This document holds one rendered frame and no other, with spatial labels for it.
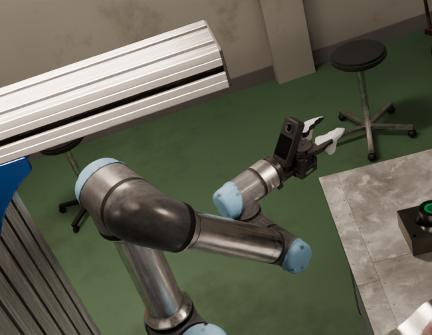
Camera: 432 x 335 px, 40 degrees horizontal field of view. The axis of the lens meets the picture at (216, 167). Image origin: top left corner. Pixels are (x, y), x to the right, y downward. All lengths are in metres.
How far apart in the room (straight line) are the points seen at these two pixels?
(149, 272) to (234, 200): 0.25
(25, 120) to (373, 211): 1.71
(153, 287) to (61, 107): 0.74
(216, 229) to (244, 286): 2.01
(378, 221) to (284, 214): 1.38
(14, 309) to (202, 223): 0.48
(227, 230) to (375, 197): 1.16
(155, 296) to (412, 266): 0.96
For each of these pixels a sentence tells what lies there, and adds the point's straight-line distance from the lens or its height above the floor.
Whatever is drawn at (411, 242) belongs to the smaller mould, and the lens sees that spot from 1.99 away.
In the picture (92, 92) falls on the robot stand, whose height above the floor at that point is 2.03.
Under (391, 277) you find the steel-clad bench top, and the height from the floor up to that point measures 0.80.
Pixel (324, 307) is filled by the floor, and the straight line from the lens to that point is 2.96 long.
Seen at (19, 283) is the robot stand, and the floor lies 1.81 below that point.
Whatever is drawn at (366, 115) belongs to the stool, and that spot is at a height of 0.16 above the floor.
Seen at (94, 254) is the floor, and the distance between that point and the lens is 3.72.
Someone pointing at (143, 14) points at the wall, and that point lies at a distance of 4.45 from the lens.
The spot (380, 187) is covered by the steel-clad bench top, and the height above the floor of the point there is 0.80.
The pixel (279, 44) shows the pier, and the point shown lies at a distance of 4.59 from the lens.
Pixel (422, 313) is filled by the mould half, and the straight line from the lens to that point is 1.77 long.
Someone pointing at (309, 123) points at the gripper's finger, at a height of 1.47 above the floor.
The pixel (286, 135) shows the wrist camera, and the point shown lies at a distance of 1.38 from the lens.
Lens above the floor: 2.27
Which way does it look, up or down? 35 degrees down
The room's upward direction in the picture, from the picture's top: 18 degrees counter-clockwise
